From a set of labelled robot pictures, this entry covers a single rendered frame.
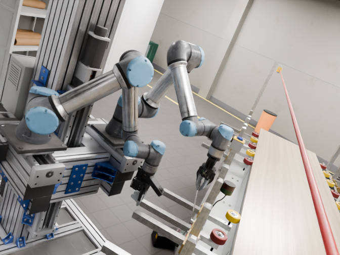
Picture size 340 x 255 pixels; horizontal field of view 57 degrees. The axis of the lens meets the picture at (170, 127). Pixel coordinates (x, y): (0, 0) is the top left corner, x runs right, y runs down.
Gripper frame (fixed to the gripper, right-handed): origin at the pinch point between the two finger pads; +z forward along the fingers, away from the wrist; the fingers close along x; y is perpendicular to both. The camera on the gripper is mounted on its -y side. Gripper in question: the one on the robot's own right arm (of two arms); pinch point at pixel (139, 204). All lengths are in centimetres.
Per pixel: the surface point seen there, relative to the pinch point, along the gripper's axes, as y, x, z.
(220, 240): -43.2, 3.9, -7.4
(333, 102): -185, -638, -48
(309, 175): -38, 101, -82
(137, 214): -6.7, 26.6, -13.0
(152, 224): -14.3, 26.6, -12.4
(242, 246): -54, -1, -7
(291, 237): -80, -34, -7
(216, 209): -39, -73, 21
